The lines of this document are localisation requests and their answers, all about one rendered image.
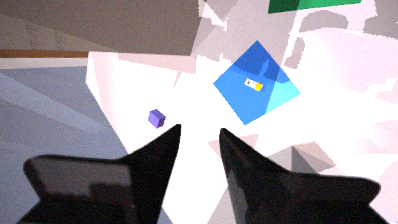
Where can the small purple cube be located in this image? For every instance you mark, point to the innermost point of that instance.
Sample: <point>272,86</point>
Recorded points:
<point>156,118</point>

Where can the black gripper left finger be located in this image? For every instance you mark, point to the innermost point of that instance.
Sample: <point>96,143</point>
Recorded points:
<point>138,181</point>

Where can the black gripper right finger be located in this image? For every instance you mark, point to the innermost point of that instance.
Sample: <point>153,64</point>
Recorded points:
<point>263,192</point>

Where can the blue square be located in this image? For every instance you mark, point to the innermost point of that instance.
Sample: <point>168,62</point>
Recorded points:
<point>248,103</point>

